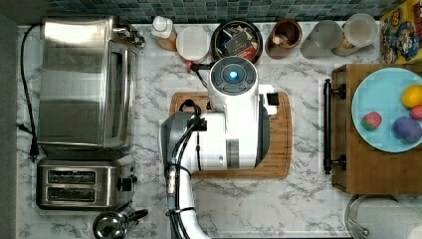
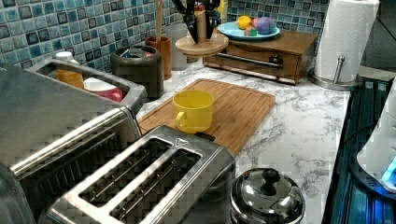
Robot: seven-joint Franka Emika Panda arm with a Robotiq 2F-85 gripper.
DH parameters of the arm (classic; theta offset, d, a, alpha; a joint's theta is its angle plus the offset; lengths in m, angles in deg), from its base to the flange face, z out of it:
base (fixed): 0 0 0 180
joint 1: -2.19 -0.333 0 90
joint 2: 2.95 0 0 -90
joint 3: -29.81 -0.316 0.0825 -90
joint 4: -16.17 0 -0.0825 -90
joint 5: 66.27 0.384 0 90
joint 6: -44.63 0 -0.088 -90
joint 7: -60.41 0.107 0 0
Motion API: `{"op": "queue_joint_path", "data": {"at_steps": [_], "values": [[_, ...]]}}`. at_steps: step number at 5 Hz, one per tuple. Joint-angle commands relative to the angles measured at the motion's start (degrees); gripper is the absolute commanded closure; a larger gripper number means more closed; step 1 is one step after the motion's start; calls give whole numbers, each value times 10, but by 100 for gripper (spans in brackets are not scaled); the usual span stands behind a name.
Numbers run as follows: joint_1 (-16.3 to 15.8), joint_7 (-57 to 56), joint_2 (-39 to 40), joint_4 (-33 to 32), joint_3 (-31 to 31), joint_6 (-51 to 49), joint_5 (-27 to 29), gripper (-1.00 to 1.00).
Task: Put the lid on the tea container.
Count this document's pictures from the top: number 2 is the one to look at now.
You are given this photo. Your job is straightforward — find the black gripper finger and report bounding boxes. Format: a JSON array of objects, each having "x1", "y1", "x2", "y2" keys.
[
  {"x1": 205, "y1": 0, "x2": 220, "y2": 39},
  {"x1": 172, "y1": 0, "x2": 199, "y2": 44}
]

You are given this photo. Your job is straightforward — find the dark grey tea container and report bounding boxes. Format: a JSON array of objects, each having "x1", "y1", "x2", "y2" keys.
[{"x1": 110, "y1": 46, "x2": 164, "y2": 99}]

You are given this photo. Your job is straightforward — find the red white container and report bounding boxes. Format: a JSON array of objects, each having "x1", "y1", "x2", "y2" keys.
[{"x1": 83, "y1": 77, "x2": 123, "y2": 102}]

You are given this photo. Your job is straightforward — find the yellow cereal box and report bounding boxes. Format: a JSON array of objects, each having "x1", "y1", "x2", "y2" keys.
[{"x1": 218, "y1": 0, "x2": 228, "y2": 22}]

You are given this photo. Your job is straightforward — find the clear plastic pitcher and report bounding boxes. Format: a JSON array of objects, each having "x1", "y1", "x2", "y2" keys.
[{"x1": 163, "y1": 23, "x2": 190, "y2": 71}]

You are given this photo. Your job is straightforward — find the light blue plate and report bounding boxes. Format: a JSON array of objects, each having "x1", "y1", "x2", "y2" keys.
[{"x1": 217, "y1": 21, "x2": 281, "y2": 41}]

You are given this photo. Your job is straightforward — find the yellow toy lemon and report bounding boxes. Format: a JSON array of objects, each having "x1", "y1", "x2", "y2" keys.
[{"x1": 236, "y1": 16, "x2": 251, "y2": 30}]

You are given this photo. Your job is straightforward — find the brown wooden utensil holder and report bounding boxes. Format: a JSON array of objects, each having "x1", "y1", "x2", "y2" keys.
[{"x1": 145, "y1": 36, "x2": 172, "y2": 80}]

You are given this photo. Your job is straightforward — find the pink toy fruit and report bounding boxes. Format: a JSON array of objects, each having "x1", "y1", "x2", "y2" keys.
[{"x1": 251, "y1": 18, "x2": 259, "y2": 27}]

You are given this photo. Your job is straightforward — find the red green toy strawberry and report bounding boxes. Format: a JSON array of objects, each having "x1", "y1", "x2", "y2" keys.
[{"x1": 244, "y1": 26, "x2": 258, "y2": 36}]

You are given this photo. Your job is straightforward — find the purple toy fruit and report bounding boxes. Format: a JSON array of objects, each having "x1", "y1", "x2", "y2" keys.
[{"x1": 255, "y1": 17, "x2": 276, "y2": 35}]

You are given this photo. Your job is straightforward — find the wooden drawer box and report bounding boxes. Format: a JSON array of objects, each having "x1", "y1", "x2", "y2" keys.
[{"x1": 203, "y1": 30, "x2": 318, "y2": 85}]

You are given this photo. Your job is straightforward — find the yellow mug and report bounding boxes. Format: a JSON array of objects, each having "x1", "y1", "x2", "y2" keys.
[{"x1": 172, "y1": 90, "x2": 215, "y2": 133}]

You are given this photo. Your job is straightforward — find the bamboo cutting board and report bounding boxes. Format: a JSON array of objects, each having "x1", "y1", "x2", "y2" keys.
[{"x1": 137, "y1": 77, "x2": 276, "y2": 157}]

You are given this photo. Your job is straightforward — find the orange bottle white cap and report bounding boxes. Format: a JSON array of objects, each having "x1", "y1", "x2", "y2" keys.
[{"x1": 55, "y1": 51, "x2": 84, "y2": 89}]

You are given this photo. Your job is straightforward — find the steel paper towel holder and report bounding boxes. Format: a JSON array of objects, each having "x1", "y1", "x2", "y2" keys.
[{"x1": 307, "y1": 56, "x2": 363, "y2": 91}]

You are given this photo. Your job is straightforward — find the silver two-slot toaster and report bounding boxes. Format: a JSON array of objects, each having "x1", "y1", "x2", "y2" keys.
[{"x1": 39, "y1": 126, "x2": 235, "y2": 224}]

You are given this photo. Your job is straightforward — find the silver toaster oven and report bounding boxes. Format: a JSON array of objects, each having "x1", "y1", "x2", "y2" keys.
[{"x1": 0, "y1": 59, "x2": 148, "y2": 224}]

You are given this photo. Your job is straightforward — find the shiny steel kettle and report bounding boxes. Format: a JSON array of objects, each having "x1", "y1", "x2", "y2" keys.
[{"x1": 230, "y1": 168, "x2": 305, "y2": 224}]

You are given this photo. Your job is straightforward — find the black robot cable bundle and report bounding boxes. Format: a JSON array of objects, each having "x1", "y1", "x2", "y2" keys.
[{"x1": 342, "y1": 122, "x2": 376, "y2": 147}]

